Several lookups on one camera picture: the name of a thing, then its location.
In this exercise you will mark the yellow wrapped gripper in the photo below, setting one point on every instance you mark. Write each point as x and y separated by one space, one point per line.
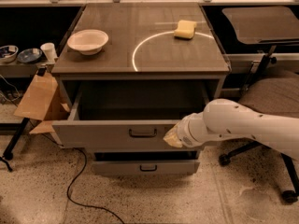
184 133

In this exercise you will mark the grey top drawer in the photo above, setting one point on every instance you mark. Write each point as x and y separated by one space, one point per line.
105 110

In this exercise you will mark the grey drawer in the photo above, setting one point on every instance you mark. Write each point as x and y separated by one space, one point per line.
105 110
146 163

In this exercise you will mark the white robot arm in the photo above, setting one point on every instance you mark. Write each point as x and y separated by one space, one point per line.
223 119

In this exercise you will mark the grey bottom drawer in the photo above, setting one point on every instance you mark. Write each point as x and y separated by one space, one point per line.
146 163

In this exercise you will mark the grey drawer cabinet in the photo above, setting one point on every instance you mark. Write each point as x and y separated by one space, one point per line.
142 46

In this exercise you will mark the yellow sponge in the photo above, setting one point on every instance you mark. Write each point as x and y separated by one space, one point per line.
185 29

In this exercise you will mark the black office chair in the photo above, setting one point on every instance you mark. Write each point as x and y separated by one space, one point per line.
272 90

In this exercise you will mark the white bowl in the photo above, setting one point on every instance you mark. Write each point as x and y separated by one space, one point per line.
88 42

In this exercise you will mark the brown cardboard box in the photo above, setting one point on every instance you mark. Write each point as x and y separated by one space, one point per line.
42 101

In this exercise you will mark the white paper cup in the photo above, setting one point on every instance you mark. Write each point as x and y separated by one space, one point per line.
49 51

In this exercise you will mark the blue plate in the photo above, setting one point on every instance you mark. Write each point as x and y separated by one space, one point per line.
29 56

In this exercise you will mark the black stand leg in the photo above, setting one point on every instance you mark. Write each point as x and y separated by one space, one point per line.
18 130

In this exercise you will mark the grey side shelf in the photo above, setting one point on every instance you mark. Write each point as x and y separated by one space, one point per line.
17 69

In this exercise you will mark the black top drawer handle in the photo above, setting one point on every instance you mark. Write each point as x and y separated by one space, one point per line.
135 134

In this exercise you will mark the black drawer handle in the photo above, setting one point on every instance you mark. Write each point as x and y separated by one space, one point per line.
135 134
148 168

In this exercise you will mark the black bottom drawer handle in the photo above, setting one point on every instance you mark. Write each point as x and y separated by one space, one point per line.
148 168

